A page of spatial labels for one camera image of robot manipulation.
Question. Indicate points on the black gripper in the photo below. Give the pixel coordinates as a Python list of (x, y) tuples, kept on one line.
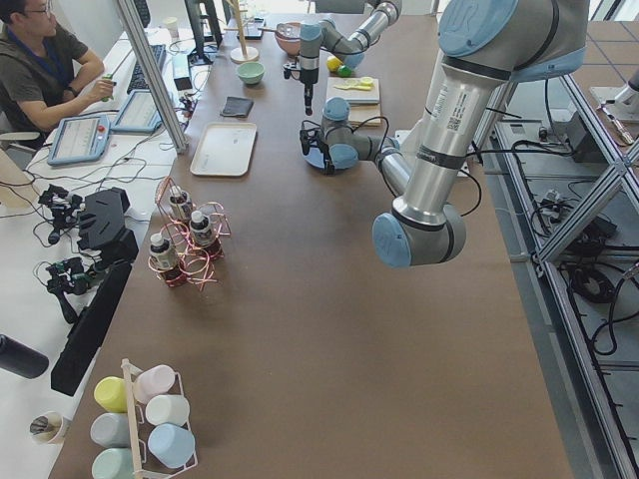
[(308, 76), (327, 152)]

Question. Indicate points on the blue plate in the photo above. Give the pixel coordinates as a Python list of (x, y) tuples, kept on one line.
[(313, 159)]

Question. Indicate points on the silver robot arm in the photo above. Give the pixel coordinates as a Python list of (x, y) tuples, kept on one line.
[(324, 34), (482, 46)]

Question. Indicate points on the yellow lemon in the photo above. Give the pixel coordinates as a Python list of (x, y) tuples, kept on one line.
[(333, 63)]

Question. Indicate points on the green lime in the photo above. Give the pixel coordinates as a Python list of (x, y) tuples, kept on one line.
[(344, 71)]

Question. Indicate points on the yellow plastic knife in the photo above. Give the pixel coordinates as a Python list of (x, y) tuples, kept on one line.
[(353, 86)]

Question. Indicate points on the wooden cutting board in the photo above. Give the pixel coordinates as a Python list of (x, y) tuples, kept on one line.
[(364, 106)]

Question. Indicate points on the pink bowl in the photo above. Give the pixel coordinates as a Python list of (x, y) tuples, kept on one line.
[(291, 46)]

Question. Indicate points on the lemon slice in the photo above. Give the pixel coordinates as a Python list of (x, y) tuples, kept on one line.
[(367, 81)]

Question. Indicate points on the green bowl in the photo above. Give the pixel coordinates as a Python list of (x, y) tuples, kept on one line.
[(250, 73)]

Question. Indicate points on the metal ice scoop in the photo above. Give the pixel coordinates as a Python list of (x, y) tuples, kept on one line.
[(284, 29)]

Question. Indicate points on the wooden cup tree stand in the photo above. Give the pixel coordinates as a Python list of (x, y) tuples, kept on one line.
[(244, 53)]

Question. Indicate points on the grey folded cloth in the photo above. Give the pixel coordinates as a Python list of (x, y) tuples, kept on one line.
[(237, 107)]

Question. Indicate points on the cream plastic tray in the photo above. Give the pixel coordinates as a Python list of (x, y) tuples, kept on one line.
[(224, 150)]

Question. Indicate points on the dark drink bottle middle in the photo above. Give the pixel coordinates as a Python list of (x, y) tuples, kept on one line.
[(202, 233)]

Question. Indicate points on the dark drink bottle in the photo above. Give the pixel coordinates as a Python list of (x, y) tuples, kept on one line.
[(164, 258), (181, 204), (202, 233)]

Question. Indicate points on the dark drink bottle back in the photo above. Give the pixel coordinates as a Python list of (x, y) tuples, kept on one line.
[(181, 204)]

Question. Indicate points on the blue teach pendant far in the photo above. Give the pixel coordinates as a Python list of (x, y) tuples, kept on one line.
[(138, 115)]

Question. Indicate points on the blue teach pendant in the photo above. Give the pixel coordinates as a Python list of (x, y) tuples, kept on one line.
[(78, 140), (138, 115)]

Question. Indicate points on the dark drink bottle front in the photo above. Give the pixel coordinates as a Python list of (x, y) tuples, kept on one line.
[(164, 258)]

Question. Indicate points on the blue teach pendant near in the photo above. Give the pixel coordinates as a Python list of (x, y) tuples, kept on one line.
[(78, 140)]

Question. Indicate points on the seated person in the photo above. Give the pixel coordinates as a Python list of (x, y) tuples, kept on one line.
[(47, 74)]

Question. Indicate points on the pink cup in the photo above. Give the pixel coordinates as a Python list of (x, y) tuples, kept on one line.
[(152, 382)]

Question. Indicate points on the wooden cup rack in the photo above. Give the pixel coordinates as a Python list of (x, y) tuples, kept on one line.
[(145, 464)]

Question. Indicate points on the white cup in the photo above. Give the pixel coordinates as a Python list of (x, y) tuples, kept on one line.
[(168, 408)]

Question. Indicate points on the yellow cup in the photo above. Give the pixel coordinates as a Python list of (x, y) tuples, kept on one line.
[(110, 394)]

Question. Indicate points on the blue cup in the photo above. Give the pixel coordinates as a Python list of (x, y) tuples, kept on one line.
[(172, 445)]

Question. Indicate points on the grey cup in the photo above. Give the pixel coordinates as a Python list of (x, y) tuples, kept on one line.
[(111, 430)]

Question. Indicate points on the pale green cup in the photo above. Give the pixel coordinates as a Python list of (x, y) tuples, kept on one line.
[(113, 463)]

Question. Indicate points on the black thermos bottle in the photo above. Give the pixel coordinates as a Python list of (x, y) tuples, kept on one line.
[(21, 359)]

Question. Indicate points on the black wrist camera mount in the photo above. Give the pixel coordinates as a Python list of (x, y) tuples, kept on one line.
[(291, 70)]

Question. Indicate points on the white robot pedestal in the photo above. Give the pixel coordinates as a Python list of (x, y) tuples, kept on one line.
[(455, 125)]

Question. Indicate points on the copper wire bottle rack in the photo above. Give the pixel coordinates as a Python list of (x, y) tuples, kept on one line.
[(196, 265)]

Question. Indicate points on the aluminium frame post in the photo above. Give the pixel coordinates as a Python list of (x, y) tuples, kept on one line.
[(132, 25)]

